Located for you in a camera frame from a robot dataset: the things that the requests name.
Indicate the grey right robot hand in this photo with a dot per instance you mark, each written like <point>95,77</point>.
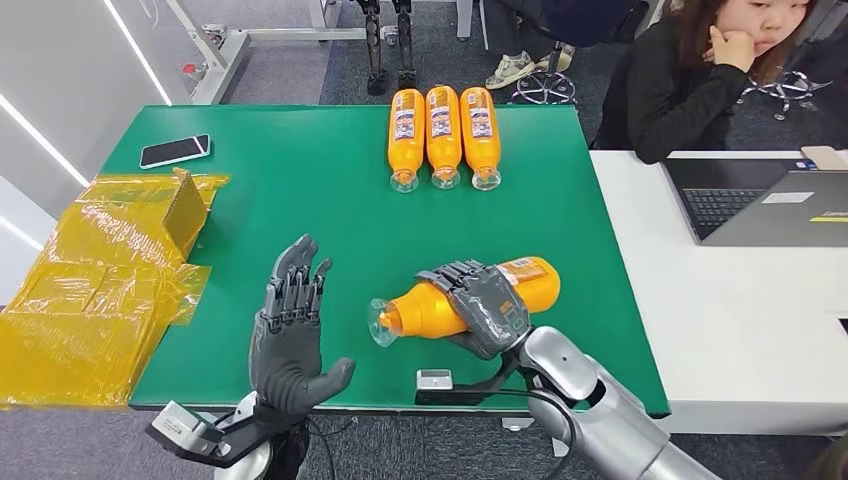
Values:
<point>490,311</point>

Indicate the person's hand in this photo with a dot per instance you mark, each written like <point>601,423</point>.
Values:
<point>731,50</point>

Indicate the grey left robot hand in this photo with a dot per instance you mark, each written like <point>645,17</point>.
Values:
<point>285,358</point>

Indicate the orange bottle with clear cap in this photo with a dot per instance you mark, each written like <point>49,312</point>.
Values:
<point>480,132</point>
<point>443,132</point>
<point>405,132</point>
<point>424,314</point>

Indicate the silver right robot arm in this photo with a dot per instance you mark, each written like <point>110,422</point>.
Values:
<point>596,411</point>

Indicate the chrome office chair base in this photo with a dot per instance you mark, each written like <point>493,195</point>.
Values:
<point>544,86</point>
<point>788,85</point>

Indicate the seated person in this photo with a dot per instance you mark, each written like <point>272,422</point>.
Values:
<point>662,106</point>

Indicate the pale pink phone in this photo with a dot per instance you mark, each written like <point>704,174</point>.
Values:
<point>827,158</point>

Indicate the grey laptop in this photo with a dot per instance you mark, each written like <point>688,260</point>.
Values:
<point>722,199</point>

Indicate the green table mat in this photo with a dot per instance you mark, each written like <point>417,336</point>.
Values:
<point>318,199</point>

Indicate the yellow film wrapped cardboard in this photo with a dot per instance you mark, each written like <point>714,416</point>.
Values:
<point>99,298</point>

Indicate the black smartphone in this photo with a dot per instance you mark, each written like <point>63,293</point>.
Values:
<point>175,152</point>

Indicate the white desk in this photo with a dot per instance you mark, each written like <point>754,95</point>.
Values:
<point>729,318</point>

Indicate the black humanoid robot white head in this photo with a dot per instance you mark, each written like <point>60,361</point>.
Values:
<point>376,46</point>

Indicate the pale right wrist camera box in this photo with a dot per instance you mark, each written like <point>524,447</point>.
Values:
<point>434,379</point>

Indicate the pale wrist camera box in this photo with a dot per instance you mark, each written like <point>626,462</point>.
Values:
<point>179,424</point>
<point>434,379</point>

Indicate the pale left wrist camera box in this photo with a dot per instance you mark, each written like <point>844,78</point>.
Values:
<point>179,424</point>

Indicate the white wall light strip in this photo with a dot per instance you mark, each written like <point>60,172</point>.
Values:
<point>20,233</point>

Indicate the white metal gantry frame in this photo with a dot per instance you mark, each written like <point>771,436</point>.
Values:
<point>222,63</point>

